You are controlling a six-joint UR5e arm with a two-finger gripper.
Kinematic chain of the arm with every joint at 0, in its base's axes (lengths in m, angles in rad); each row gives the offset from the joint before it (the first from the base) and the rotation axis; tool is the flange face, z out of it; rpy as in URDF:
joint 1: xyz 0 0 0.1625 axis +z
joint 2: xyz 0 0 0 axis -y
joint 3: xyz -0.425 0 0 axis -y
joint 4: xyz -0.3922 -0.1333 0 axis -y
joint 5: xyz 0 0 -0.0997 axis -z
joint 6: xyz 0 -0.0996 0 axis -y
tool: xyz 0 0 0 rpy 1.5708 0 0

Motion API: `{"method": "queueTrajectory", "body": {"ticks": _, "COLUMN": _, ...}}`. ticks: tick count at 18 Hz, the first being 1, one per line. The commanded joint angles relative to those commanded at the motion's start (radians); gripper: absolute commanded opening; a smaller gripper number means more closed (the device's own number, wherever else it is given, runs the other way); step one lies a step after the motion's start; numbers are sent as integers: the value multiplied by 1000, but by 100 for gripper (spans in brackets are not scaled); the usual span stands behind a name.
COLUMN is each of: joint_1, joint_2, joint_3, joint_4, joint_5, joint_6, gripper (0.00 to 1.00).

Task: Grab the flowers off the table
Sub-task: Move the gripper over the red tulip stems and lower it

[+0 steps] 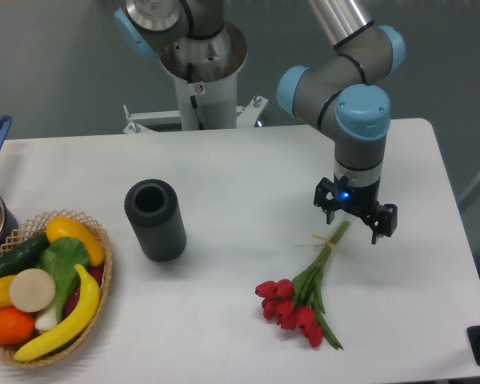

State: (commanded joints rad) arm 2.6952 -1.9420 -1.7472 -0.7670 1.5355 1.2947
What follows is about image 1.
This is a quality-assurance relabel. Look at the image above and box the green cucumber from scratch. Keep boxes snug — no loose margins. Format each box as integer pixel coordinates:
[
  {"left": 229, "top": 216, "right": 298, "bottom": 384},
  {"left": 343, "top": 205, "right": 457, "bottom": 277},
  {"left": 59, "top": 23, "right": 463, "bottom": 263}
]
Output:
[{"left": 0, "top": 232, "right": 50, "bottom": 278}]

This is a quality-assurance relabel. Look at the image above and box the orange fruit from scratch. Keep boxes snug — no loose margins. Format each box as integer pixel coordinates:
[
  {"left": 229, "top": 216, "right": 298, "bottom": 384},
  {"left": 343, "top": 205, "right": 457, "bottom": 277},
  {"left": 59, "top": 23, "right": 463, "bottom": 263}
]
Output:
[{"left": 0, "top": 306, "right": 34, "bottom": 346}]

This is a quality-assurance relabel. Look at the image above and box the green bok choy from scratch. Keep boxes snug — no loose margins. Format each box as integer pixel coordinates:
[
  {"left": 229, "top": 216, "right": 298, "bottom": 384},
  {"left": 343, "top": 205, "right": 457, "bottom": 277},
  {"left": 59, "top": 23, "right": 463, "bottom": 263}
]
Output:
[{"left": 35, "top": 237, "right": 90, "bottom": 333}]

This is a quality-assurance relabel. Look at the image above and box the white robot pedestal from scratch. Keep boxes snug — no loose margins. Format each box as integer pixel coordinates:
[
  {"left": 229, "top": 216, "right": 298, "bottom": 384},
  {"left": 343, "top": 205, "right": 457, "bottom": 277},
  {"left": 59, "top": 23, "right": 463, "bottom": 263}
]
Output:
[{"left": 124, "top": 22, "right": 269, "bottom": 134}]

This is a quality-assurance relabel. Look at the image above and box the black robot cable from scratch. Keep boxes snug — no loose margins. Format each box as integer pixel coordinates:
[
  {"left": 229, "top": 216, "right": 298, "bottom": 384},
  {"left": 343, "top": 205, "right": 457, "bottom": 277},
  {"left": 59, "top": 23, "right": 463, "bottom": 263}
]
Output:
[{"left": 186, "top": 62, "right": 205, "bottom": 131}]

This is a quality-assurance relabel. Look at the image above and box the woven wicker basket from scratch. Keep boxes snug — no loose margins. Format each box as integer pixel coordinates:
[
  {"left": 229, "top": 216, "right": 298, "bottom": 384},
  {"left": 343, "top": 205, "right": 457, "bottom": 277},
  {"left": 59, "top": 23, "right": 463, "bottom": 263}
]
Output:
[{"left": 0, "top": 210, "right": 113, "bottom": 369}]

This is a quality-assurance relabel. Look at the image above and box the yellow banana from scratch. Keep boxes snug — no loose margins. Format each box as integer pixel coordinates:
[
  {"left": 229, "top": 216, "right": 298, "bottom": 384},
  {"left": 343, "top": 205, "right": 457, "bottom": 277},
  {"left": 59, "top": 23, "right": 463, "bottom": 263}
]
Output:
[{"left": 14, "top": 264, "right": 100, "bottom": 362}]

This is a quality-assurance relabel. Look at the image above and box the beige round disc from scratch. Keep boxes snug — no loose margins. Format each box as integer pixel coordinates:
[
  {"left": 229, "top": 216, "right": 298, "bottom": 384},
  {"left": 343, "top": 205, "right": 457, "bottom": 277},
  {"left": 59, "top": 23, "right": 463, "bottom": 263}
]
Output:
[{"left": 9, "top": 268, "right": 56, "bottom": 313}]

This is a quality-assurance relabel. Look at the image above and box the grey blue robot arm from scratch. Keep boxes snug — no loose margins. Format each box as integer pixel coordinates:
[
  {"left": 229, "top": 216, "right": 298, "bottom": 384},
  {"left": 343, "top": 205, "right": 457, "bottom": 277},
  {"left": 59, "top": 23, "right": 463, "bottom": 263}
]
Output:
[{"left": 114, "top": 1, "right": 406, "bottom": 239}]

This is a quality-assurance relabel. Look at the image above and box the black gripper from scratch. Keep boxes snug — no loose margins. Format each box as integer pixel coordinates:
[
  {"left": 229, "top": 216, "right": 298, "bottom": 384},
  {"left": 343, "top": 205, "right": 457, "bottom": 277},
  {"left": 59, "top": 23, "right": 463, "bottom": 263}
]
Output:
[{"left": 314, "top": 176, "right": 398, "bottom": 245}]

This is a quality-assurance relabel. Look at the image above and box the dark grey ribbed vase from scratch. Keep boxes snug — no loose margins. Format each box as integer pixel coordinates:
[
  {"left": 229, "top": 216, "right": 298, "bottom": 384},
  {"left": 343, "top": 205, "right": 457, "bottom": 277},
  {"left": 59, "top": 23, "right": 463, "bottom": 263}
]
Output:
[{"left": 124, "top": 179, "right": 186, "bottom": 262}]

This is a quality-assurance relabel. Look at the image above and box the yellow squash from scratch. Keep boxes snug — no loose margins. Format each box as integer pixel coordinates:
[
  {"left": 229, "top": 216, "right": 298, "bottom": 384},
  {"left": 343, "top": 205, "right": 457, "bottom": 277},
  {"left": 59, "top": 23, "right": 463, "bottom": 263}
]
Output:
[{"left": 46, "top": 216, "right": 105, "bottom": 266}]

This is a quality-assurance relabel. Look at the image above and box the red tulip bouquet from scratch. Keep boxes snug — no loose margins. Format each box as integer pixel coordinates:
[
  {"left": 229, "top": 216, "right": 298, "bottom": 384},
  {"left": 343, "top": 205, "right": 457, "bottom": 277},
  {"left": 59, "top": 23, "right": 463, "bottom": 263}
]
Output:
[{"left": 254, "top": 221, "right": 351, "bottom": 350}]

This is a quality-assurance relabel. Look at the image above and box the dark red vegetable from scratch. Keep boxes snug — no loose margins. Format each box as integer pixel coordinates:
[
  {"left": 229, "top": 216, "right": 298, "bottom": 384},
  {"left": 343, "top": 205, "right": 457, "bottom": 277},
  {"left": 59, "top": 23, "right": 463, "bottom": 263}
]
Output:
[{"left": 64, "top": 266, "right": 104, "bottom": 318}]

